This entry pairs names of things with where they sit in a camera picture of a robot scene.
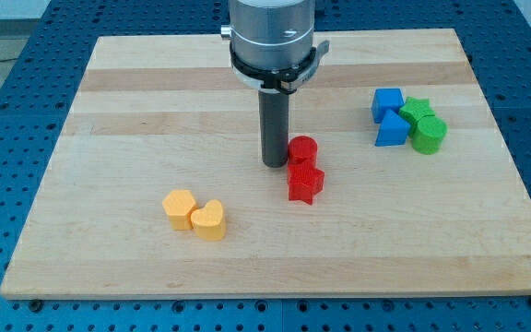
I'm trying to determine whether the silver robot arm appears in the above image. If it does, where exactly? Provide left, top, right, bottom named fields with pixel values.
left=228, top=0, right=317, bottom=94

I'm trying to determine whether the red star block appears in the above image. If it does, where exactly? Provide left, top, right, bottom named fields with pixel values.
left=287, top=160, right=325, bottom=205

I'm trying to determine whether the green star block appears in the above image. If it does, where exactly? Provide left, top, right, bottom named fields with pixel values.
left=398, top=97, right=435, bottom=136

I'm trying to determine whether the red cylinder block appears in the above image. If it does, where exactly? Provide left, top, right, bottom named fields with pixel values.
left=288, top=136, right=318, bottom=167

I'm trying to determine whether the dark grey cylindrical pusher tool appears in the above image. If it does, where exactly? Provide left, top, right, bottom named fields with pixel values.
left=258, top=92, right=289, bottom=168

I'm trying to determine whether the yellow heart block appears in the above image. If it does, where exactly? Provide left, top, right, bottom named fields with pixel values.
left=191, top=199, right=227, bottom=241

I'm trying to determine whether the yellow hexagon block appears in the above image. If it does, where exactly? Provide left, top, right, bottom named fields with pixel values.
left=162, top=190, right=197, bottom=231

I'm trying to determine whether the wooden board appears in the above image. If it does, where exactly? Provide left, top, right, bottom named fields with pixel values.
left=0, top=29, right=531, bottom=300

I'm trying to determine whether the blue triangle block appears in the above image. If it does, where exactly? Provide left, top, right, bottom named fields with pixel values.
left=375, top=110, right=411, bottom=147

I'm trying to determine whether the blue cube block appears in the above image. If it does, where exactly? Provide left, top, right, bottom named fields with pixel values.
left=371, top=88, right=405, bottom=124

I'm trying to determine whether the green cylinder block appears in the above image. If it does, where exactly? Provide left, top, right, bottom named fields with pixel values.
left=412, top=116, right=448, bottom=155

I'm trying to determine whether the black clamp ring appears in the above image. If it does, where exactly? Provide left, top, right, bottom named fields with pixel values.
left=229, top=40, right=331, bottom=96

